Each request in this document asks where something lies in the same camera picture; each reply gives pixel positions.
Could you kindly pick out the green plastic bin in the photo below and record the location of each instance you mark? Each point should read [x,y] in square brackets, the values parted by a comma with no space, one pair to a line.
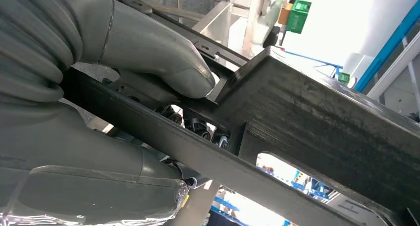
[298,17]
[343,78]

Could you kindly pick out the white machine body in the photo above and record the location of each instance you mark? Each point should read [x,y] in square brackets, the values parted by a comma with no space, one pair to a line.
[259,14]

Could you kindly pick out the blue rack post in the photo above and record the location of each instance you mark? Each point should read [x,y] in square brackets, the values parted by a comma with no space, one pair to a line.
[387,44]

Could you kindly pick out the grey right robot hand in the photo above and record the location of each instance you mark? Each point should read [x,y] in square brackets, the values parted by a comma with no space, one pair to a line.
[147,44]

